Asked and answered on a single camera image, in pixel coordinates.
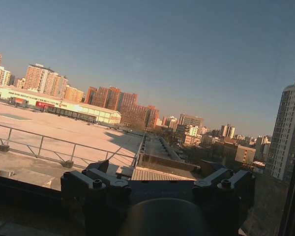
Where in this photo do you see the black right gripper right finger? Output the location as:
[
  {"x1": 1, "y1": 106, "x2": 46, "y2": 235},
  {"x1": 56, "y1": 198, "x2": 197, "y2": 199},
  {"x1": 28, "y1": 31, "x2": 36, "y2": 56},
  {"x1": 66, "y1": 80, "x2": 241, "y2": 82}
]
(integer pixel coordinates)
[{"x1": 192, "y1": 159, "x2": 256, "y2": 199}]

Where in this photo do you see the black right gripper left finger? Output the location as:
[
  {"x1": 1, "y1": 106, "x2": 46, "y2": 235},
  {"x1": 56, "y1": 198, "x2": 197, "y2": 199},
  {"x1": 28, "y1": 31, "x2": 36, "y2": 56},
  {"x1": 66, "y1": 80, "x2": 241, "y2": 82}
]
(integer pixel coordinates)
[{"x1": 60, "y1": 159, "x2": 133, "y2": 205}]

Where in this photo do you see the low brown flat-roofed building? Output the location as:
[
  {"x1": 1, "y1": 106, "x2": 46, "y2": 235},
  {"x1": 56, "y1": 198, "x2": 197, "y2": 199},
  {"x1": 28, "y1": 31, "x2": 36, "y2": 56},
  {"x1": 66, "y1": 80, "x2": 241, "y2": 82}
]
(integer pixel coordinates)
[{"x1": 221, "y1": 142, "x2": 257, "y2": 165}]

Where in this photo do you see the corrugated metal roof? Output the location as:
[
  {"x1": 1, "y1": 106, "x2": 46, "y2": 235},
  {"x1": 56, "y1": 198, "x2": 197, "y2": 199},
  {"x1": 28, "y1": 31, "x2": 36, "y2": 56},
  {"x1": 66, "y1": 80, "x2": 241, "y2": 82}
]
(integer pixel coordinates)
[{"x1": 131, "y1": 166, "x2": 198, "y2": 182}]

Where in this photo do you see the metal rooftop railing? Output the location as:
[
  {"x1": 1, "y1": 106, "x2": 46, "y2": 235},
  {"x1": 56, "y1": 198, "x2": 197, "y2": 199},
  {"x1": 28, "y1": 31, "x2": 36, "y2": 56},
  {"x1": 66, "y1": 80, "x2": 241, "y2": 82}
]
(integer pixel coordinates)
[{"x1": 0, "y1": 121, "x2": 140, "y2": 169}]

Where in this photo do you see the long white warehouse building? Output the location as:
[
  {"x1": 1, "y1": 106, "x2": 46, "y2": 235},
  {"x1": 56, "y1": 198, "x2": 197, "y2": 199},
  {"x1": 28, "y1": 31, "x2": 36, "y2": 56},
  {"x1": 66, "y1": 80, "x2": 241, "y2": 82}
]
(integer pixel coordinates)
[{"x1": 0, "y1": 84, "x2": 122, "y2": 124}]

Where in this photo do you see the tall grey tower building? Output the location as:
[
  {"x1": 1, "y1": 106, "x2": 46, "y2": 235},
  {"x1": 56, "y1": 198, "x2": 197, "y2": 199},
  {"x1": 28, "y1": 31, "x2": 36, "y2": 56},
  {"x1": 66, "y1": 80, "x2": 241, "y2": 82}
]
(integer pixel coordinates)
[{"x1": 265, "y1": 74, "x2": 295, "y2": 183}]

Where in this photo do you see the red brick apartment block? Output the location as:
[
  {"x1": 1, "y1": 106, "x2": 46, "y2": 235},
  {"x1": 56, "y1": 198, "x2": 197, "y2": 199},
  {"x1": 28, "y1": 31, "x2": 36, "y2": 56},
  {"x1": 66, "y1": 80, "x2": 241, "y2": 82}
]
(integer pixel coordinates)
[{"x1": 84, "y1": 86, "x2": 160, "y2": 130}]

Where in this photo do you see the orange high-rise building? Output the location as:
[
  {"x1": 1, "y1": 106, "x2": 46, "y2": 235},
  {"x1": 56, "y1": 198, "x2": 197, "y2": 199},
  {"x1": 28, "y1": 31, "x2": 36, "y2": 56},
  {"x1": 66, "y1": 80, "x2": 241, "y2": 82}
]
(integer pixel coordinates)
[{"x1": 23, "y1": 63, "x2": 69, "y2": 99}]

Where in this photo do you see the dark window frame rail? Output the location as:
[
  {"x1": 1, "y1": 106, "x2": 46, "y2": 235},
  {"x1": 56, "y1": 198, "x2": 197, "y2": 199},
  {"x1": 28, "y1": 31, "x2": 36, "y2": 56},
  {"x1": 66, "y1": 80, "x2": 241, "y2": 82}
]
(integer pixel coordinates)
[{"x1": 0, "y1": 173, "x2": 64, "y2": 210}]

